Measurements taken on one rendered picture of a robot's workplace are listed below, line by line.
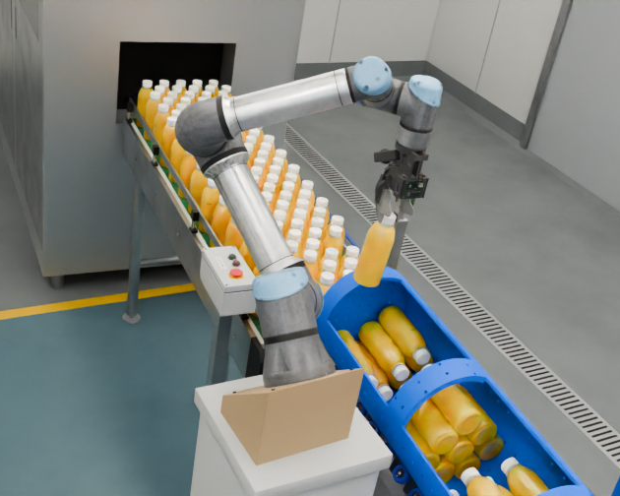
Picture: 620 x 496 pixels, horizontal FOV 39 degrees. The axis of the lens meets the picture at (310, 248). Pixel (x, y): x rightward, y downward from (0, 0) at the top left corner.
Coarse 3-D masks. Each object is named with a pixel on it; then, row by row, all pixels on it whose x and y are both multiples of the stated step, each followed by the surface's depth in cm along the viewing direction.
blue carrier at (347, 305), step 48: (336, 288) 229; (384, 288) 238; (336, 336) 224; (432, 336) 234; (432, 384) 197; (480, 384) 215; (384, 432) 206; (528, 432) 199; (432, 480) 187; (576, 480) 176
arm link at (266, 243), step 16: (224, 144) 195; (240, 144) 199; (208, 160) 197; (224, 160) 196; (240, 160) 199; (208, 176) 200; (224, 176) 198; (240, 176) 198; (224, 192) 198; (240, 192) 197; (256, 192) 198; (240, 208) 197; (256, 208) 197; (240, 224) 197; (256, 224) 196; (272, 224) 197; (256, 240) 196; (272, 240) 196; (256, 256) 197; (272, 256) 195; (288, 256) 196; (320, 288) 201; (320, 304) 196
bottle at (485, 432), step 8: (464, 392) 208; (472, 400) 207; (480, 408) 204; (488, 416) 203; (480, 424) 200; (488, 424) 200; (472, 432) 200; (480, 432) 201; (488, 432) 202; (496, 432) 203; (472, 440) 201; (480, 440) 202; (488, 440) 203
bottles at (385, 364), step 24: (360, 336) 235; (384, 336) 231; (360, 360) 223; (384, 360) 225; (408, 360) 231; (432, 360) 230; (384, 384) 225; (408, 432) 203; (432, 456) 198; (456, 456) 202; (480, 456) 205
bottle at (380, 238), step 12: (372, 228) 213; (384, 228) 211; (372, 240) 212; (384, 240) 211; (372, 252) 213; (384, 252) 213; (360, 264) 216; (372, 264) 214; (384, 264) 216; (360, 276) 217; (372, 276) 216
